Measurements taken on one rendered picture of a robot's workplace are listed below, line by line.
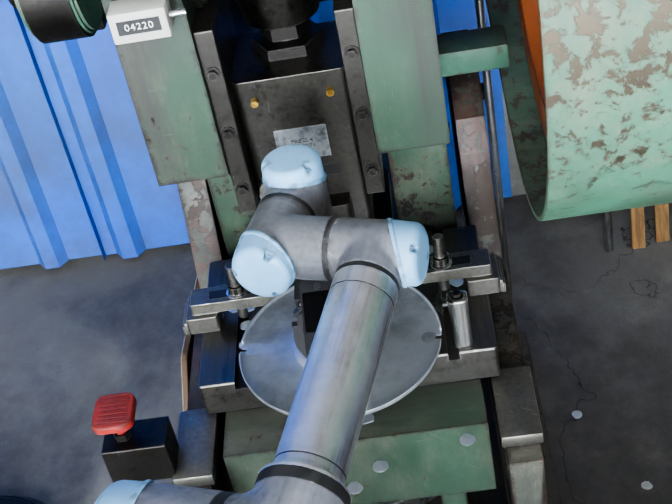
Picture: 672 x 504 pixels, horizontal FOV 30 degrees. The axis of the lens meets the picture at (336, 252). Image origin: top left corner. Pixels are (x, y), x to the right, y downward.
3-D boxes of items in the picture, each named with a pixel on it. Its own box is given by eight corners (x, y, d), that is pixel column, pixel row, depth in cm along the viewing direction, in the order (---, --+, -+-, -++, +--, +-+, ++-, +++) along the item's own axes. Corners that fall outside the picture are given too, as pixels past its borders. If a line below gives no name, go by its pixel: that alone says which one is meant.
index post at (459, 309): (473, 346, 185) (467, 297, 179) (453, 349, 185) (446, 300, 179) (471, 333, 187) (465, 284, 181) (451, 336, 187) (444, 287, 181)
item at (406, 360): (227, 427, 169) (226, 423, 169) (252, 282, 191) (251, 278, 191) (441, 415, 165) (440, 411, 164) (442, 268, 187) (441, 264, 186)
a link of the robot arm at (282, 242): (312, 253, 138) (339, 193, 146) (219, 248, 142) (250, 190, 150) (324, 306, 143) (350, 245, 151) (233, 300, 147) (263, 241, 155)
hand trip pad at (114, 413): (144, 460, 180) (130, 424, 176) (103, 465, 181) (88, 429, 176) (149, 425, 186) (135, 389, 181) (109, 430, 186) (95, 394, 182)
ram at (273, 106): (377, 255, 175) (344, 73, 157) (272, 270, 176) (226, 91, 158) (372, 183, 189) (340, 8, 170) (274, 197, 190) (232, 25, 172)
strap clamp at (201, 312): (290, 321, 196) (277, 271, 189) (185, 335, 197) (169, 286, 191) (290, 296, 200) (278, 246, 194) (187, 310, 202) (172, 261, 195)
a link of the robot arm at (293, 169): (247, 178, 149) (269, 137, 155) (265, 249, 156) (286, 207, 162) (309, 180, 146) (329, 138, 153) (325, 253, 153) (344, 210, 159)
